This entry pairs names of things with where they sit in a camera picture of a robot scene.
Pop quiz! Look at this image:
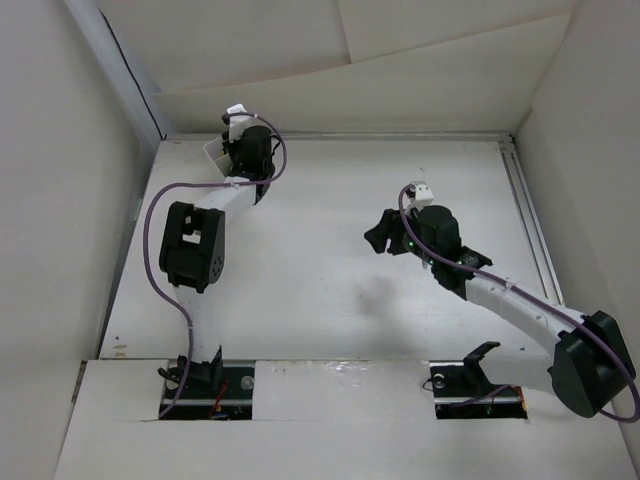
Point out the white plastic organizer container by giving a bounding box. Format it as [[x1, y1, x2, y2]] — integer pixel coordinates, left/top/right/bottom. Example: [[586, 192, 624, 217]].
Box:
[[203, 137, 232, 178]]

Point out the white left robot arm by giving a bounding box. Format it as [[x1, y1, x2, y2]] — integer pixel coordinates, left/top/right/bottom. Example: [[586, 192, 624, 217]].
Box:
[[142, 118, 288, 397]]

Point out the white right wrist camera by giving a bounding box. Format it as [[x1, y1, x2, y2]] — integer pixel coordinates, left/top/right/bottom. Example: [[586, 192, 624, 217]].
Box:
[[405, 181, 434, 214]]

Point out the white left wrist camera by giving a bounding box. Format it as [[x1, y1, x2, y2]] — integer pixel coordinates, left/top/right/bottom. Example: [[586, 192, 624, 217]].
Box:
[[221, 103, 258, 143]]

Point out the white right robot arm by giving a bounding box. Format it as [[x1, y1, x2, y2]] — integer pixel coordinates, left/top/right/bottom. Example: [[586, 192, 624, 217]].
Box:
[[364, 206, 639, 418]]

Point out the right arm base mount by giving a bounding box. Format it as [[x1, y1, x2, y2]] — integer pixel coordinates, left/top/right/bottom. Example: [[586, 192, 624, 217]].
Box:
[[421, 341, 528, 420]]

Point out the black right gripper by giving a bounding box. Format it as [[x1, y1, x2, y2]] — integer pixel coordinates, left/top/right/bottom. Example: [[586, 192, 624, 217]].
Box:
[[363, 205, 439, 266]]

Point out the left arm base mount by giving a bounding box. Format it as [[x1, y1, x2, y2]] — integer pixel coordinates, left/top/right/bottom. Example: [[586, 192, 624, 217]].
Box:
[[158, 347, 255, 421]]

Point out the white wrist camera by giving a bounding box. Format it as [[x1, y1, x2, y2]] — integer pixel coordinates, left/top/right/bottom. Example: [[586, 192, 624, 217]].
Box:
[[405, 181, 434, 214], [221, 103, 258, 143]]

